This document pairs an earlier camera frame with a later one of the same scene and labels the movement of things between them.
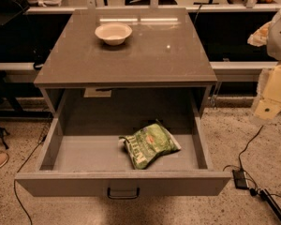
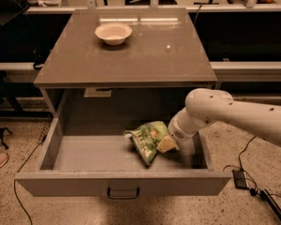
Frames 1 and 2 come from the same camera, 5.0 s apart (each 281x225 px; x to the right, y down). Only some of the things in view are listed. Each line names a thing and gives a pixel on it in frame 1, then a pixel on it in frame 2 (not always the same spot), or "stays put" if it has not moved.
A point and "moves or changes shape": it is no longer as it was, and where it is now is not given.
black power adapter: [240, 179] stays put
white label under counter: [95, 93] stays put
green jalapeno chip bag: [147, 144] moves or changes shape
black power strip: [273, 206] stays put
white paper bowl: [113, 34] stays put
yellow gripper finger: [276, 91] -> [181, 127]
